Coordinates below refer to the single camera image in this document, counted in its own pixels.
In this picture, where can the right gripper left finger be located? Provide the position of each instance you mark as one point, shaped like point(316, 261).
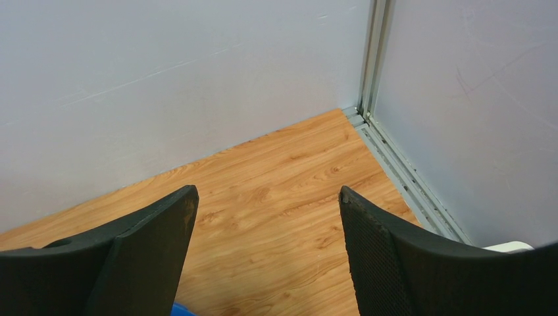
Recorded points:
point(129, 266)

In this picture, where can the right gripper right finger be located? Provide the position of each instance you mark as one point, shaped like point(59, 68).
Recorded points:
point(398, 268)

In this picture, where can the blue divided plastic bin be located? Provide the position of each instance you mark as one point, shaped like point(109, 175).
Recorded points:
point(180, 310)

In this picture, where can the white plastic basket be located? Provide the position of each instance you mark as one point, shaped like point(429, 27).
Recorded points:
point(510, 247)

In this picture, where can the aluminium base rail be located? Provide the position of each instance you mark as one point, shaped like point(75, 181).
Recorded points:
point(426, 207)

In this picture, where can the right aluminium frame post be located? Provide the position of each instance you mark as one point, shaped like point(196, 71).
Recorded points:
point(380, 18)

